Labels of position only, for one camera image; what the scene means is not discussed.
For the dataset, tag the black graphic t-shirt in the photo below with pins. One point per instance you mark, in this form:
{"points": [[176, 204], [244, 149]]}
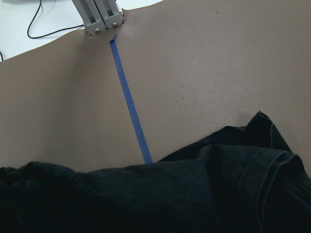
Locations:
{"points": [[236, 180]]}

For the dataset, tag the aluminium frame post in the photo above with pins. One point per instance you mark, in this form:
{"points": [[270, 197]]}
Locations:
{"points": [[99, 15]]}

